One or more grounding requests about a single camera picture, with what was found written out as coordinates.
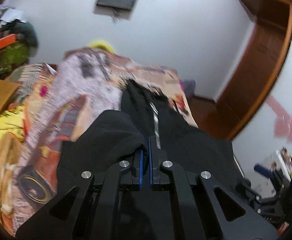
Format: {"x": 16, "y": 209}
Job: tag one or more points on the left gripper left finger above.
{"x": 122, "y": 177}

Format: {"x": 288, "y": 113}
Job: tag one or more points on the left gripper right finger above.
{"x": 166, "y": 175}

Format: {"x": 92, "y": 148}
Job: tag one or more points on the black zip jacket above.
{"x": 118, "y": 135}

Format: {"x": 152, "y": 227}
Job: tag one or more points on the purple backpack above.
{"x": 189, "y": 87}

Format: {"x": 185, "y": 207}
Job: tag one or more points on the newspaper print bed cover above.
{"x": 61, "y": 106}

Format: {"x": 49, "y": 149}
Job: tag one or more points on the yellow blanket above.
{"x": 12, "y": 120}

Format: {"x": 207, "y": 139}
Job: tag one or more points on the yellow pillow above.
{"x": 101, "y": 44}

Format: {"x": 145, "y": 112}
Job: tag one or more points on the green camouflage storage box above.
{"x": 13, "y": 56}

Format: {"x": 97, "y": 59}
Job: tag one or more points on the dark grey garment on pile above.
{"x": 26, "y": 33}

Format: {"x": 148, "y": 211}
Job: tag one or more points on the orange shoe box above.
{"x": 7, "y": 40}

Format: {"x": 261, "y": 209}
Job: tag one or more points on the white crumpled paper pile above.
{"x": 10, "y": 14}

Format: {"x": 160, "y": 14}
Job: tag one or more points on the wooden door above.
{"x": 260, "y": 65}

